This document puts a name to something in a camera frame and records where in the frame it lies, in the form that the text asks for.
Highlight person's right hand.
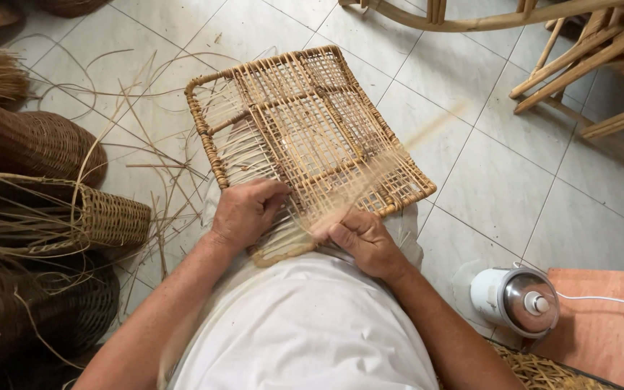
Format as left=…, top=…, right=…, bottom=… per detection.
left=310, top=208, right=411, bottom=282

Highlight person's left hand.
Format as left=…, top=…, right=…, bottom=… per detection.
left=211, top=179, right=293, bottom=254

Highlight woven rattan seat panel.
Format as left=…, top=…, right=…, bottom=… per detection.
left=185, top=45, right=438, bottom=267

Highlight thin rattan weaving strand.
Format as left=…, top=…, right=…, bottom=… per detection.
left=290, top=97, right=470, bottom=239

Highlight person's white shirt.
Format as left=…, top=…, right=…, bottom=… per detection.
left=167, top=179, right=440, bottom=390

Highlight loose rattan strips on floor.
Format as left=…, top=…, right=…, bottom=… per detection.
left=14, top=32, right=269, bottom=326

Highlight light woven rattan basket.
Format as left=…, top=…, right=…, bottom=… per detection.
left=0, top=165, right=152, bottom=260

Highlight white electric kettle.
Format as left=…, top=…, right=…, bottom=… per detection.
left=470, top=266, right=561, bottom=340

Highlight dark brown woven basket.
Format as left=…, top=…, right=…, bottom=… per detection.
left=0, top=81, right=108, bottom=189

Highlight large dark wicker basket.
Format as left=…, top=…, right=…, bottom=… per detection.
left=0, top=252, right=121, bottom=390

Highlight dark wicker basket rim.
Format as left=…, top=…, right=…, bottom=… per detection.
left=36, top=0, right=111, bottom=18

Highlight orange wooden board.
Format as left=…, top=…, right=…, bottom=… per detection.
left=523, top=268, right=624, bottom=390

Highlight light wooden rattan chair frame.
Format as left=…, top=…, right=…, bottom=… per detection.
left=338, top=0, right=624, bottom=179

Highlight white power cable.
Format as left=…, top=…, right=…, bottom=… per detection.
left=512, top=262, right=624, bottom=309

